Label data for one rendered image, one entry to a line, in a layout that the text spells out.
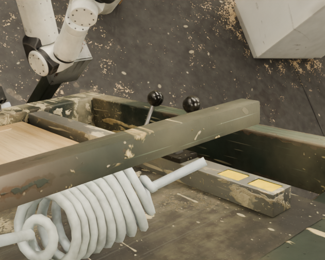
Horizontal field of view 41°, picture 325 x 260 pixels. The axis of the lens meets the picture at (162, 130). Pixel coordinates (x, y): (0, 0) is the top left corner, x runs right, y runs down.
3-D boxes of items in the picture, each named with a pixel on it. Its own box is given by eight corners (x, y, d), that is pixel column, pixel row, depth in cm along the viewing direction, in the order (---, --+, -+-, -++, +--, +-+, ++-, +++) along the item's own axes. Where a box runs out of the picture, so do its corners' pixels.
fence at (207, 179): (44, 122, 144) (42, 110, 143) (291, 207, 73) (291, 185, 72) (29, 125, 141) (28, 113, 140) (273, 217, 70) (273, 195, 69)
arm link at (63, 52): (69, 45, 110) (52, 87, 125) (97, 30, 117) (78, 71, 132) (41, 16, 111) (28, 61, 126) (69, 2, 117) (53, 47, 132)
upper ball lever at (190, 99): (174, 157, 92) (194, 98, 93) (186, 161, 89) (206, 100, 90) (161, 152, 90) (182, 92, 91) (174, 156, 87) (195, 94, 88)
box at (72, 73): (65, 55, 175) (81, 30, 161) (76, 81, 173) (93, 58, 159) (37, 59, 168) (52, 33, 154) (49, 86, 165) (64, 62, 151)
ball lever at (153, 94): (140, 146, 101) (158, 92, 102) (150, 149, 98) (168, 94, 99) (127, 142, 99) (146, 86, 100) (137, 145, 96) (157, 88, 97)
